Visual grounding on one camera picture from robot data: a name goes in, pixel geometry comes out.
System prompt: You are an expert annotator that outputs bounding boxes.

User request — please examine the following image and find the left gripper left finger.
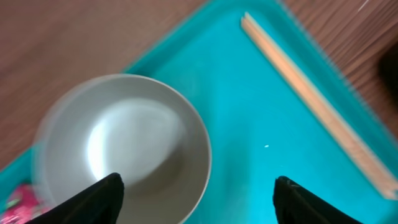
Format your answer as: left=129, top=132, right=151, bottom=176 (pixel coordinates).
left=29, top=172, right=124, bottom=224

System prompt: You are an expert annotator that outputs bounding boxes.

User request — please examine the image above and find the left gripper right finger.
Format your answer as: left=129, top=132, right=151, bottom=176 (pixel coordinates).
left=272, top=176, right=360, bottom=224

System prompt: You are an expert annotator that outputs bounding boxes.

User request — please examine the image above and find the grey metal bowl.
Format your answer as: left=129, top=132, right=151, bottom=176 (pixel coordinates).
left=32, top=74, right=211, bottom=223

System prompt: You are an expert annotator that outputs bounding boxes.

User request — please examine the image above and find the red snack wrapper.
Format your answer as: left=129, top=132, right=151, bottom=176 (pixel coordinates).
left=1, top=183, right=49, bottom=224

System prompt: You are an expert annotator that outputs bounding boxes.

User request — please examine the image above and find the teal serving tray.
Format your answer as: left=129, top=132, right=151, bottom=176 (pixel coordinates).
left=1, top=1, right=397, bottom=223

